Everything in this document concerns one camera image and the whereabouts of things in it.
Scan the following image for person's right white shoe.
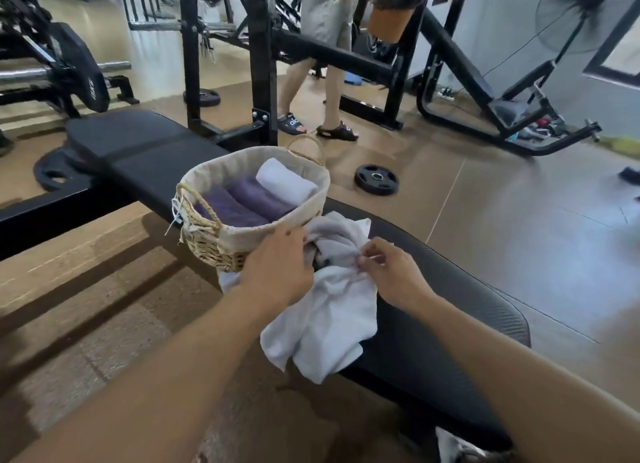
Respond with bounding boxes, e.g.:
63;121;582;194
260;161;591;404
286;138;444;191
435;426;516;463

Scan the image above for light grey towel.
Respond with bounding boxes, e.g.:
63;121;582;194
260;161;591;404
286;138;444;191
217;211;372;294

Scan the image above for black bench press frame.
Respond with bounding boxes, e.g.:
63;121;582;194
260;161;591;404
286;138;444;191
272;0;431;131

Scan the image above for white towel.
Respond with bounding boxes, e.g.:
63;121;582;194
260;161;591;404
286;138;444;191
255;157;319;206
259;265;379;384

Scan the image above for yellow green cushion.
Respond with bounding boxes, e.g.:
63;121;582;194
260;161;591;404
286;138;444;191
597;135;640;158

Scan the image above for person's right forearm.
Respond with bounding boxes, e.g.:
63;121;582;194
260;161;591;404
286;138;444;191
415;292;640;463

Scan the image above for person's left forearm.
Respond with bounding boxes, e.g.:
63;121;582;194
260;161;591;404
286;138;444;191
9;297;271;463

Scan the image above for orange bin with black bag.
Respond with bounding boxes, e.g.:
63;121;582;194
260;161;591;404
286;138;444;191
366;0;433;44

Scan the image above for dark purple towel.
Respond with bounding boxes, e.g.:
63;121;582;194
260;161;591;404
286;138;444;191
195;186;271;228
227;177;299;222

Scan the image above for person's left hand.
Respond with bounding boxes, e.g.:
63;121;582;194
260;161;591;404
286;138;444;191
239;223;316;318

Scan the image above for black steel squat rack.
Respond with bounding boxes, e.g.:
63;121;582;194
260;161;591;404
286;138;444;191
127;0;279;148

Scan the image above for black barbell stand frame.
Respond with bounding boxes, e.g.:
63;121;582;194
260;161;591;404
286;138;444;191
0;0;141;118

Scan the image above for silver steel barbell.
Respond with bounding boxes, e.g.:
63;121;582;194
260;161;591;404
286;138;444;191
127;20;236;32
0;61;132;84

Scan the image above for large black weight plate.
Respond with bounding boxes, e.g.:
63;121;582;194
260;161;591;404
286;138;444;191
33;147;96;192

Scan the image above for black padded weight bench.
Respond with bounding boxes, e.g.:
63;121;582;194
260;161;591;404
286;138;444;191
65;110;532;448

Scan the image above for woven basket with white liner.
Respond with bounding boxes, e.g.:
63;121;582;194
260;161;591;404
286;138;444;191
172;135;332;274

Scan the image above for black steel base beam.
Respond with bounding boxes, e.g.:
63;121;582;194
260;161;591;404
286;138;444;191
0;182;136;261

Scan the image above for black bumper plate white print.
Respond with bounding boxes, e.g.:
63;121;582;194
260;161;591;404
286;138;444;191
49;22;112;114

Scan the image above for black standing fan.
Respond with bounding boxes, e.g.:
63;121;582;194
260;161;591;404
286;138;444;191
535;0;640;94

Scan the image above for person's right hand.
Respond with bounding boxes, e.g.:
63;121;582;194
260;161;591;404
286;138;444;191
356;236;436;318

